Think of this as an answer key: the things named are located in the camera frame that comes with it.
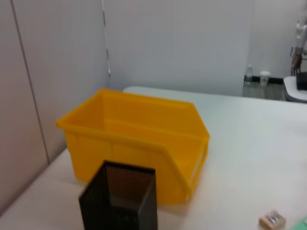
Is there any yellow plastic bin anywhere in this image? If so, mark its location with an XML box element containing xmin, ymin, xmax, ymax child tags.
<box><xmin>55</xmin><ymin>88</ymin><xmax>211</xmax><ymax>206</ymax></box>

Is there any white round side table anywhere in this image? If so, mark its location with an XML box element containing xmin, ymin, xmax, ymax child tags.
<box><xmin>283</xmin><ymin>76</ymin><xmax>307</xmax><ymax>104</ymax></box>

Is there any black mesh pen holder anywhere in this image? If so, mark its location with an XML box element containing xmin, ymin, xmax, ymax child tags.
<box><xmin>78</xmin><ymin>160</ymin><xmax>158</xmax><ymax>230</ymax></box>

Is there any mint green pen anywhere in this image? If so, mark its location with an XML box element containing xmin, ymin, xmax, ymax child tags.
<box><xmin>291</xmin><ymin>215</ymin><xmax>307</xmax><ymax>230</ymax></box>

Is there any white paper cup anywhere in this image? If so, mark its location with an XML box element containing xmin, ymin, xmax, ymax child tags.
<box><xmin>260</xmin><ymin>70</ymin><xmax>271</xmax><ymax>87</ymax></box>

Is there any small clear background bottle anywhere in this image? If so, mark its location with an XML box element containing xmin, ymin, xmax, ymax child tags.
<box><xmin>244</xmin><ymin>64</ymin><xmax>254</xmax><ymax>85</ymax></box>

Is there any black box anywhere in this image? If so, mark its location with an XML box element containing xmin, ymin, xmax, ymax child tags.
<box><xmin>296</xmin><ymin>71</ymin><xmax>307</xmax><ymax>91</ymax></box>

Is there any beige eraser with barcode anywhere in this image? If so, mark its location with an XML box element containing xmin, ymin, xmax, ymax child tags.
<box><xmin>258</xmin><ymin>209</ymin><xmax>286</xmax><ymax>227</ymax></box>

